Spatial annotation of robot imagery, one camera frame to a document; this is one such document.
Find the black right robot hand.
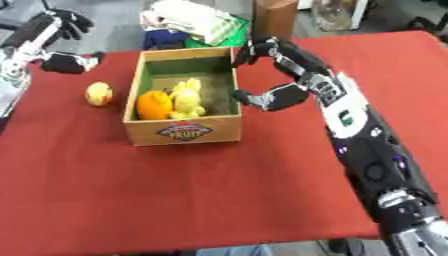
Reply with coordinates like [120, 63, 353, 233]
[229, 36, 333, 112]

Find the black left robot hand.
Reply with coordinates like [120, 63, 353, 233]
[38, 9, 107, 75]

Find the brown cardboard box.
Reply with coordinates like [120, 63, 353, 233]
[250, 0, 300, 42]

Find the tan cardboard box green inside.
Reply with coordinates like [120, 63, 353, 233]
[120, 46, 244, 147]

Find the yellow red toy apple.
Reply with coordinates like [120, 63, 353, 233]
[84, 81, 116, 107]

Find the green bag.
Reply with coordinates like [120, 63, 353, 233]
[183, 15, 252, 49]

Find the dark blue bag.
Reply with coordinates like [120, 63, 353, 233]
[141, 29, 193, 51]

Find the orange toy fruit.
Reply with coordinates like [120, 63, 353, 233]
[134, 90, 175, 121]

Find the white folded cloth pile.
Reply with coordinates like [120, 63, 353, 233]
[138, 0, 242, 47]

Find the yellow soft toy rabbit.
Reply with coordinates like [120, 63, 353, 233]
[168, 77, 209, 120]

